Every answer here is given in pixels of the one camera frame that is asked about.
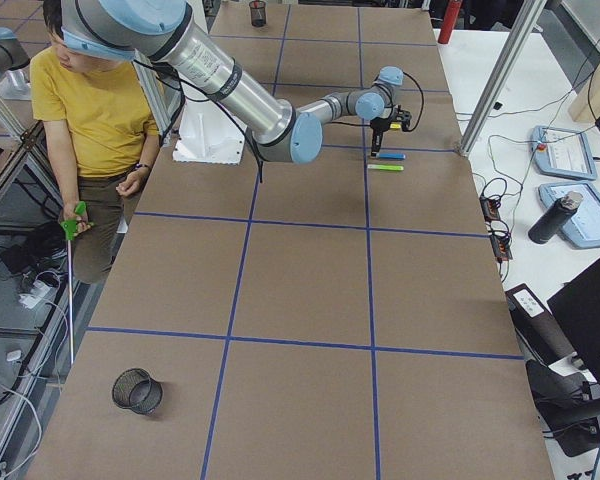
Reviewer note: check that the blue teach pendant near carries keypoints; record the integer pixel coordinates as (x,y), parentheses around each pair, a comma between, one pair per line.
(583,229)

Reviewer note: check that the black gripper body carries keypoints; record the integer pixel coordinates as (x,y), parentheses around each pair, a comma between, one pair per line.
(378,125)

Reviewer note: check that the black monitor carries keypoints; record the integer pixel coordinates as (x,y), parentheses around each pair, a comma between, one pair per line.
(576,308)

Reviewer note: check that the black mesh cup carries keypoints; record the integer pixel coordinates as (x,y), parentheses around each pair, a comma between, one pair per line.
(135,390)
(257,10)

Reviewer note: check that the brown paper table cover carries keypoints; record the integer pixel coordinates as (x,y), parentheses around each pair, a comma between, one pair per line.
(321,321)

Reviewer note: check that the green reacher grabber tool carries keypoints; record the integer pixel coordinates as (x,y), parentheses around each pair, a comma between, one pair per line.
(71,229)

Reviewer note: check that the black mesh cup left side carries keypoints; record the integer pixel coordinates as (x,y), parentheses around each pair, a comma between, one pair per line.
(257,10)

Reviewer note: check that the aluminium frame post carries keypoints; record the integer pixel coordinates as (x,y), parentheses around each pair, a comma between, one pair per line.
(512,48)

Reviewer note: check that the blue teach pendant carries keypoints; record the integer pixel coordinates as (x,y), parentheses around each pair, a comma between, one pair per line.
(562,153)
(583,229)

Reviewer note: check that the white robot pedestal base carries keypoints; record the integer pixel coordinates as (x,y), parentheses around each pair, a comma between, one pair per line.
(209,134)

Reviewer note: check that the blue highlighter marker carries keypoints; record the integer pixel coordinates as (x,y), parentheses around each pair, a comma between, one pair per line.
(391,156)

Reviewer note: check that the person in yellow shirt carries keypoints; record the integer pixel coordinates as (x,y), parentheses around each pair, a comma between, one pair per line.
(102,142)

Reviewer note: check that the orange electronics board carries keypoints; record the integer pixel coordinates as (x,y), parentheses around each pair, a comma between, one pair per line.
(498,230)

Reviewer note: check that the black water bottle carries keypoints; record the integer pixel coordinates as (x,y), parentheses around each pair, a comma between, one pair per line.
(561,211)

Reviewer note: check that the blue teach pendant far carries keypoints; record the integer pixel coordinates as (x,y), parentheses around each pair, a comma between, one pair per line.
(562,153)

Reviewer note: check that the white power strip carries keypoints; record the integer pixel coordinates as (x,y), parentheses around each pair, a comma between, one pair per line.
(37,293)

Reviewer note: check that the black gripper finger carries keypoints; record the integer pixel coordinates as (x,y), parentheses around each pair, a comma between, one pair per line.
(376,142)

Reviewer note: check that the green highlighter marker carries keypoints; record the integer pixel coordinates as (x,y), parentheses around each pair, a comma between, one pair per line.
(384,167)

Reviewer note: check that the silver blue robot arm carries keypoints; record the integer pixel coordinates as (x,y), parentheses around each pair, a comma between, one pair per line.
(165,31)
(14,60)

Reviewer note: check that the black mesh cup right side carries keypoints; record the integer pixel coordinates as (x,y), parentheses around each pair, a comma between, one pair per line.
(135,390)

